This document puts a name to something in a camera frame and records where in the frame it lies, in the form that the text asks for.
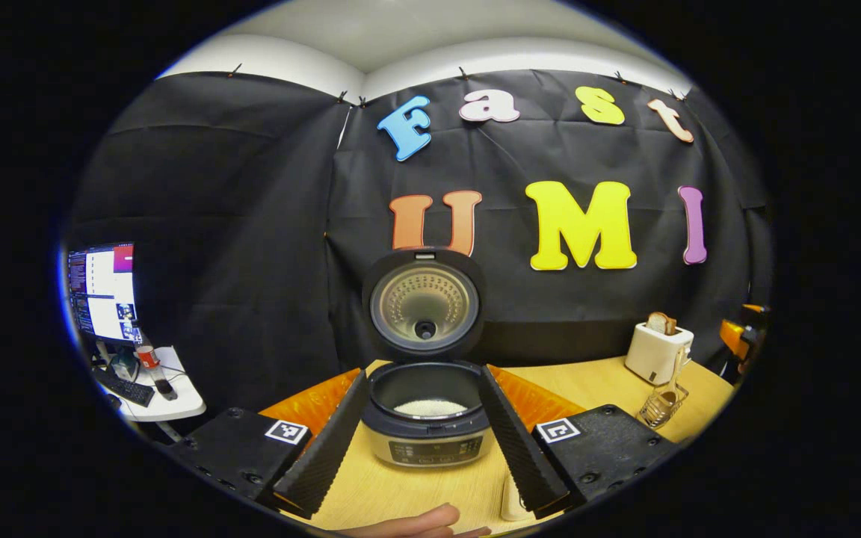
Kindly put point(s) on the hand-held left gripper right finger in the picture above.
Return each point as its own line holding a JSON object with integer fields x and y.
{"x": 520, "y": 448}

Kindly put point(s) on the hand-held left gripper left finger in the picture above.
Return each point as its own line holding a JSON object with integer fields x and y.
{"x": 326, "y": 448}

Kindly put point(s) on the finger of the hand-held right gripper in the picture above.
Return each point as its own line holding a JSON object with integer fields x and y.
{"x": 735, "y": 340}
{"x": 754, "y": 308}

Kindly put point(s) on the clear plastic rice container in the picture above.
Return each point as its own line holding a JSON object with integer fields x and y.
{"x": 514, "y": 501}

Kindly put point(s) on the dark grey rice cooker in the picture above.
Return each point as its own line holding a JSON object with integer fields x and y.
{"x": 423, "y": 314}

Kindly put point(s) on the toast bread slice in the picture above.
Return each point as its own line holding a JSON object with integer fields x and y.
{"x": 655, "y": 323}
{"x": 670, "y": 326}

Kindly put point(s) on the white toaster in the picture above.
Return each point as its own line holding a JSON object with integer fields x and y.
{"x": 655, "y": 355}

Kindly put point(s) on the white side table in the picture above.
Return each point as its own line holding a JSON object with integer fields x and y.
{"x": 184, "y": 403}

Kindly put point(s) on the red label drink bottle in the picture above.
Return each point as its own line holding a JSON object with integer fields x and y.
{"x": 148, "y": 357}

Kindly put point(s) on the black keyboard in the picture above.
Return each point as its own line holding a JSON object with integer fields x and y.
{"x": 124, "y": 387}

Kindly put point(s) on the small pale green desk box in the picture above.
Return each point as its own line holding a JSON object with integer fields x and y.
{"x": 125, "y": 365}

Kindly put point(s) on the computer monitor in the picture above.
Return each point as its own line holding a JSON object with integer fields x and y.
{"x": 102, "y": 291}

